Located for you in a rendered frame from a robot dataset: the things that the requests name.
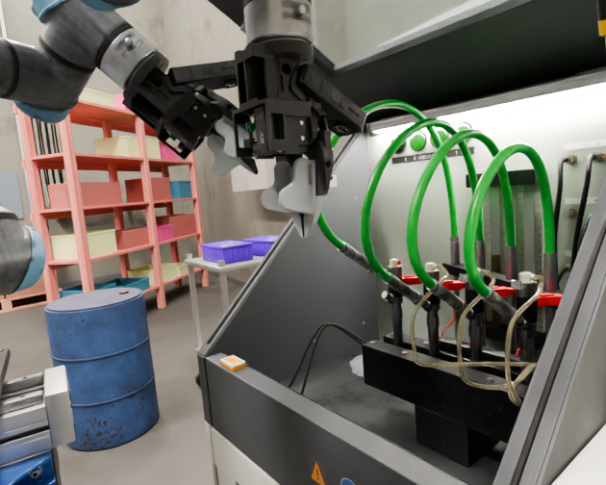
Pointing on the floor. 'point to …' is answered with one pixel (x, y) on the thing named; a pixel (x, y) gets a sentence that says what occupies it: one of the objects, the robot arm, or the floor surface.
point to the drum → (105, 365)
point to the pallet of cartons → (17, 298)
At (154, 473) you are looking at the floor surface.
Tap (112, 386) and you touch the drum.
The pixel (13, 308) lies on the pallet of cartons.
